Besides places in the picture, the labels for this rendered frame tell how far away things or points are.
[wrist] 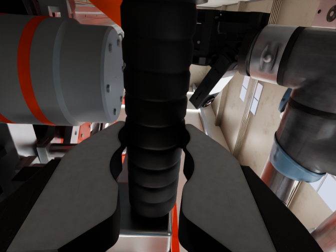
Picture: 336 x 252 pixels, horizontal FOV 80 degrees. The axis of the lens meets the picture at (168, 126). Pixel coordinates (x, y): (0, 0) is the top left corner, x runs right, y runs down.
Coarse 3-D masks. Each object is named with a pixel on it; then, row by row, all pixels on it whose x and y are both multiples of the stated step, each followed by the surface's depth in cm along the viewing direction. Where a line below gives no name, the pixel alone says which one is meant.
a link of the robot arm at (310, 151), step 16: (288, 112) 27; (304, 112) 25; (320, 112) 23; (288, 128) 27; (304, 128) 25; (320, 128) 24; (272, 144) 31; (288, 144) 27; (304, 144) 26; (320, 144) 25; (272, 160) 30; (288, 160) 28; (304, 160) 26; (320, 160) 25; (288, 176) 29; (304, 176) 27; (320, 176) 27
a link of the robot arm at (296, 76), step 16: (304, 32) 23; (320, 32) 23; (288, 48) 24; (304, 48) 23; (320, 48) 22; (288, 64) 24; (304, 64) 23; (320, 64) 22; (288, 80) 25; (304, 80) 24; (320, 80) 22; (304, 96) 24; (320, 96) 23
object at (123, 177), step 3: (126, 150) 30; (126, 153) 29; (126, 156) 29; (126, 159) 28; (123, 162) 28; (126, 162) 28; (123, 165) 27; (126, 165) 27; (123, 168) 27; (126, 168) 27; (123, 171) 26; (126, 171) 26; (120, 174) 26; (123, 174) 26; (126, 174) 26; (120, 177) 25; (123, 177) 25; (126, 177) 25; (120, 180) 25; (123, 180) 25; (126, 180) 25
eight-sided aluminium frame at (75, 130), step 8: (40, 0) 43; (48, 0) 43; (56, 0) 43; (64, 0) 43; (72, 0) 45; (40, 8) 44; (48, 8) 44; (56, 8) 44; (64, 8) 44; (72, 8) 45; (56, 16) 47; (64, 16) 44; (72, 16) 47; (48, 128) 49; (56, 128) 50; (72, 128) 49; (48, 136) 48; (56, 136) 50; (64, 136) 48; (72, 136) 49
